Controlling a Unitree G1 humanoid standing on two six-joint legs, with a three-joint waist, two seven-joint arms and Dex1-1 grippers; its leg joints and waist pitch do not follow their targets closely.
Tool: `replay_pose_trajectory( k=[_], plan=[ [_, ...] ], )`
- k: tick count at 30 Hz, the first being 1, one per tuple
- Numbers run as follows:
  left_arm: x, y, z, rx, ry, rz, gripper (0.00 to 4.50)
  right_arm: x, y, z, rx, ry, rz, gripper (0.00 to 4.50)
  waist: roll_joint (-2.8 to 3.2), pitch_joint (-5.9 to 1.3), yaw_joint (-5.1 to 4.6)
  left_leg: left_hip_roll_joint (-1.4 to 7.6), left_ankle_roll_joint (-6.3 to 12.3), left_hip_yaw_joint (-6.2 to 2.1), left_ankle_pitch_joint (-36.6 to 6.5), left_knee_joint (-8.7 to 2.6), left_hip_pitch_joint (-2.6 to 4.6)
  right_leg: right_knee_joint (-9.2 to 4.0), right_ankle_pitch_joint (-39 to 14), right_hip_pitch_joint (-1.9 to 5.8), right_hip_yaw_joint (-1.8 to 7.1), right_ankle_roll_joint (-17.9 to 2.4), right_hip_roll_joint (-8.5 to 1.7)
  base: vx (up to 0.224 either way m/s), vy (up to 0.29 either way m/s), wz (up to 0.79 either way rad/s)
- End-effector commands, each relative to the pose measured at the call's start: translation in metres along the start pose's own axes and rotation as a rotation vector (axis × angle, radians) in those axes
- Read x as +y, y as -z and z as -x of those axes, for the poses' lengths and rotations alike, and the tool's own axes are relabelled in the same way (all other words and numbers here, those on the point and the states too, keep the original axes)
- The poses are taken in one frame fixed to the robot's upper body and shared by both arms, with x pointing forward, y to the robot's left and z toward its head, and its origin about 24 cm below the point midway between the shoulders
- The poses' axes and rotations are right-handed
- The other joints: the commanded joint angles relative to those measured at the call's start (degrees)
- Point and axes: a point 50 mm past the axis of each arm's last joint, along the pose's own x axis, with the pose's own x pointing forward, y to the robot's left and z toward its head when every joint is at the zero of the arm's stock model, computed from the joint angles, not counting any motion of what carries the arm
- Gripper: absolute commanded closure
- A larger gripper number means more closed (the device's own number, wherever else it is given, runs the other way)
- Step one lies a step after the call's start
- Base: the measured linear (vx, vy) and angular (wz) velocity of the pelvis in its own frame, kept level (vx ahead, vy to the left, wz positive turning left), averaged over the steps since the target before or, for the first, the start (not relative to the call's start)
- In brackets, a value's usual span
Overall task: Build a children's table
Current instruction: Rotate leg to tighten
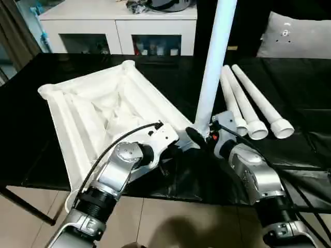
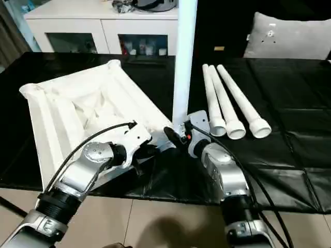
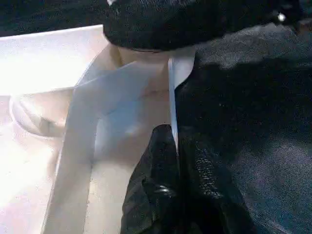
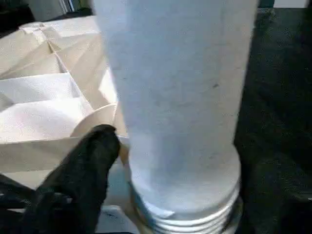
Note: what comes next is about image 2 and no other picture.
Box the black work mat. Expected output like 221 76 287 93
0 52 331 213

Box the dark gear on cabinet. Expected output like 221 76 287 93
113 0 179 13

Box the grey cushion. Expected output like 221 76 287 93
243 11 331 60

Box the white cabinet with glass doors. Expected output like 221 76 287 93
23 0 179 56

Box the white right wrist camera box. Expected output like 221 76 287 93
185 111 210 135

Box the white plastic table leg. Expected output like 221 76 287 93
172 0 199 127
208 65 247 140
202 64 227 137
216 64 272 139

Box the black metal bench leg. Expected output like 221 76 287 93
0 196 26 218

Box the grey curtain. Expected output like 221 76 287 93
0 0 29 68

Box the white plastic table top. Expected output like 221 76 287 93
19 59 174 189

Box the black cabinet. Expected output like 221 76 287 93
198 0 259 57

